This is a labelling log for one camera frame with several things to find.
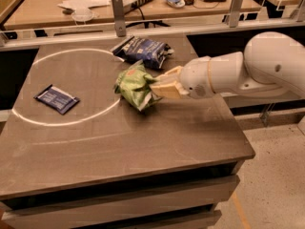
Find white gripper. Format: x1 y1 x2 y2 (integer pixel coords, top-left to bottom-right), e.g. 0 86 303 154
150 56 214 99

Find green jalapeno chip bag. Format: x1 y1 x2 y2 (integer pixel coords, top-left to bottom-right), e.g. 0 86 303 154
114 60 161 111

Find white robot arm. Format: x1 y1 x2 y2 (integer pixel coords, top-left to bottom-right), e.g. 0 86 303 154
150 31 305 99

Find blue chip bag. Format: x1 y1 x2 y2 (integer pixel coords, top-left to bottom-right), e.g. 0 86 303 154
111 36 174 70

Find blue rxbar blueberry bar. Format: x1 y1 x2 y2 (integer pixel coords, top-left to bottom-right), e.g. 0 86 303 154
34 84 80 115

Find blue white face mask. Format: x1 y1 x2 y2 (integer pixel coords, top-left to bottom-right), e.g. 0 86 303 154
165 0 185 8

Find clear round lid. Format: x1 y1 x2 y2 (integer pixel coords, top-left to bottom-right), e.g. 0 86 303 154
71 8 94 22

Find white papers on desk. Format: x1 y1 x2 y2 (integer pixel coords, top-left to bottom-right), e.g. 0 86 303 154
58 0 110 10

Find wooden background desk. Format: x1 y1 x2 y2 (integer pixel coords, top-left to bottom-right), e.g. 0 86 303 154
3 0 264 31

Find left metal post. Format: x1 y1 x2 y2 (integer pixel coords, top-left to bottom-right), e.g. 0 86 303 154
112 0 126 37

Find metal post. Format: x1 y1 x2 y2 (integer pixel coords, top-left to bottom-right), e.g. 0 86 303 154
227 0 243 28
112 0 126 37

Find right metal post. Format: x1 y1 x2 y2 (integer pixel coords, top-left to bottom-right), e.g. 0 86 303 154
227 0 243 28

